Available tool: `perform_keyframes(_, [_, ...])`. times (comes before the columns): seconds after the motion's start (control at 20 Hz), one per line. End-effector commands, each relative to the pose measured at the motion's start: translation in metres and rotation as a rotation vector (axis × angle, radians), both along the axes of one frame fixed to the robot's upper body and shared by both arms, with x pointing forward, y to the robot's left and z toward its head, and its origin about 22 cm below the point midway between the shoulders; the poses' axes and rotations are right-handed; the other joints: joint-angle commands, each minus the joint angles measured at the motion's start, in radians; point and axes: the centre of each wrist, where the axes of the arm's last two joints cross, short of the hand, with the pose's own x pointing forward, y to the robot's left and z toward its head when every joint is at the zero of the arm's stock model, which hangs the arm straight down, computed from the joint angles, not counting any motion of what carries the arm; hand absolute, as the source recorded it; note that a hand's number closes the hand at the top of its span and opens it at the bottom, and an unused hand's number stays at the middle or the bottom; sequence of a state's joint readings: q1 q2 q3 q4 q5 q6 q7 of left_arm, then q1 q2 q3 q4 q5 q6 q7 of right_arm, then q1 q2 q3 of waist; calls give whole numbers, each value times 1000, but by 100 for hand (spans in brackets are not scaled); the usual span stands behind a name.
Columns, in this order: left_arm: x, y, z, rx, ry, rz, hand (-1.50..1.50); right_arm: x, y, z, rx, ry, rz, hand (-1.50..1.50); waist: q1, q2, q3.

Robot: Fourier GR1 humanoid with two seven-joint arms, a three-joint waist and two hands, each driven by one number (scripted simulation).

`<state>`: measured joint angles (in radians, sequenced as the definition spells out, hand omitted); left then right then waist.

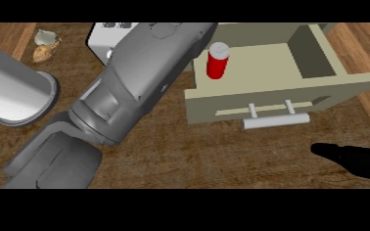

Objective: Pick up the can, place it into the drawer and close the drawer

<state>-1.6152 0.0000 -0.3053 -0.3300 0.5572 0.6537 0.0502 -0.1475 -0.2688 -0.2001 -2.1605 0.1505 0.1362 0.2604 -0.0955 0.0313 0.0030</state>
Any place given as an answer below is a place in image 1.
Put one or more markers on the white box appliance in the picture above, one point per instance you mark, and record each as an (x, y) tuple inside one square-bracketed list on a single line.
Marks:
[(99, 42)]

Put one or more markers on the beige open drawer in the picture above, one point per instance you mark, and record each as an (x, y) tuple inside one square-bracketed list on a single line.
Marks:
[(263, 65)]

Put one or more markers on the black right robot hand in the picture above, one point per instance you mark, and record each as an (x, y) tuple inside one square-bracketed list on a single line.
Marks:
[(347, 160)]

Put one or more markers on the red can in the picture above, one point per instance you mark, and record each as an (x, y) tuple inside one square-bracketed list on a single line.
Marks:
[(217, 65)]

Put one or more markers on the white garlic bulb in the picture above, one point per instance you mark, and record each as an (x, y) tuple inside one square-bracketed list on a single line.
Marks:
[(45, 37)]

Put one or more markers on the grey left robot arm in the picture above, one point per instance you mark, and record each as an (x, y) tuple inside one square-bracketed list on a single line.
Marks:
[(145, 65)]

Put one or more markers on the beige drawer front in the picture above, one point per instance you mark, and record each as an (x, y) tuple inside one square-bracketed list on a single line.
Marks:
[(211, 106)]

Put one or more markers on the grey metal pot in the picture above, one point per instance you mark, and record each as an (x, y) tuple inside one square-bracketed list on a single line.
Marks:
[(21, 91)]

